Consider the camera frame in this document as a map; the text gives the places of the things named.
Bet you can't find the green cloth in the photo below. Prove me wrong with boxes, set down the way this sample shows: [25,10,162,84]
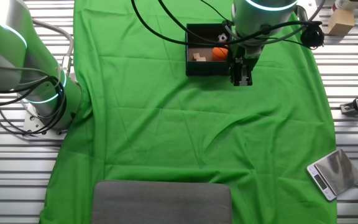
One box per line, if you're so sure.
[39,0,338,224]

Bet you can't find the silver digital scale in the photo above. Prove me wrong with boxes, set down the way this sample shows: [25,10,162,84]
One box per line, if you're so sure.
[306,148,358,202]

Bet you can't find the thin black cable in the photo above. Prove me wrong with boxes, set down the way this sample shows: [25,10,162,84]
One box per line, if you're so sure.
[199,0,233,25]

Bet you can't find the black cable loop bundle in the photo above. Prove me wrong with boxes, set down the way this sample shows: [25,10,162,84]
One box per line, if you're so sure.
[0,74,68,136]

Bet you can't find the dark green gift box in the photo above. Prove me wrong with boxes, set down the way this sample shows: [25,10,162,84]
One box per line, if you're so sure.
[185,23,234,77]

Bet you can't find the grey fabric cushion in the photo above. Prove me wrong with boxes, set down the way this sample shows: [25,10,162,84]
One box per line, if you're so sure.
[90,179,233,224]

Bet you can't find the black round cable coil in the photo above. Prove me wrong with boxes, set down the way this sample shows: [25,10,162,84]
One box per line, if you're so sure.
[300,23,325,50]

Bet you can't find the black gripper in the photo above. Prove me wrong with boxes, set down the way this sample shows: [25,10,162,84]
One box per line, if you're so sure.
[227,49,257,87]

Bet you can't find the orange toy basketball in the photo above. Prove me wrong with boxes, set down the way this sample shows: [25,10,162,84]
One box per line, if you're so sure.
[211,45,229,62]

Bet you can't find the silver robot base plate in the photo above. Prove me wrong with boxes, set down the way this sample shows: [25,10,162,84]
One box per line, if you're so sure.
[22,102,70,138]

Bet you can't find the white red container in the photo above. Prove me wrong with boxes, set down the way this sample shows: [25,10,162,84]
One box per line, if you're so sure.
[331,0,358,12]

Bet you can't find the large wooden block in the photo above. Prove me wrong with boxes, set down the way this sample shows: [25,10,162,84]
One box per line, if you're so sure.
[327,8,356,37]

